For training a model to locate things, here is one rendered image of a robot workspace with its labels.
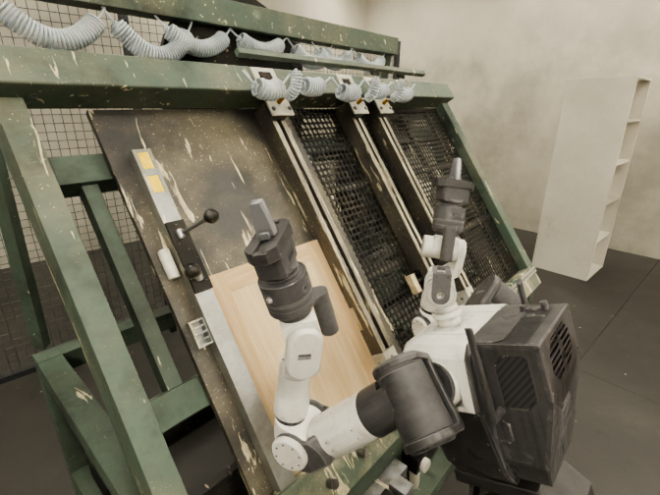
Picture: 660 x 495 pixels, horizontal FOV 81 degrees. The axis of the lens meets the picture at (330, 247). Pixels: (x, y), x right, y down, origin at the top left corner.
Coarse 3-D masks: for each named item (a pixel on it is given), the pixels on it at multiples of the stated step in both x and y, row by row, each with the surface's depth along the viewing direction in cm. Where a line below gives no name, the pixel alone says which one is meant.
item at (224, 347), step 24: (144, 192) 103; (168, 192) 104; (168, 216) 102; (168, 240) 101; (216, 312) 100; (216, 336) 98; (240, 360) 99; (240, 384) 97; (240, 408) 97; (264, 408) 99; (264, 432) 97; (264, 456) 95; (288, 480) 96
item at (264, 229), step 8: (256, 200) 60; (256, 208) 60; (264, 208) 61; (256, 216) 61; (264, 216) 61; (256, 224) 62; (264, 224) 61; (272, 224) 62; (256, 232) 62; (264, 232) 62; (272, 232) 62
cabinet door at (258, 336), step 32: (320, 256) 132; (224, 288) 106; (256, 288) 113; (256, 320) 109; (352, 320) 131; (256, 352) 105; (352, 352) 126; (256, 384) 102; (320, 384) 114; (352, 384) 121
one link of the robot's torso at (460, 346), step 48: (432, 336) 80; (480, 336) 73; (528, 336) 67; (576, 336) 77; (480, 384) 67; (528, 384) 65; (576, 384) 78; (480, 432) 72; (528, 432) 68; (528, 480) 73
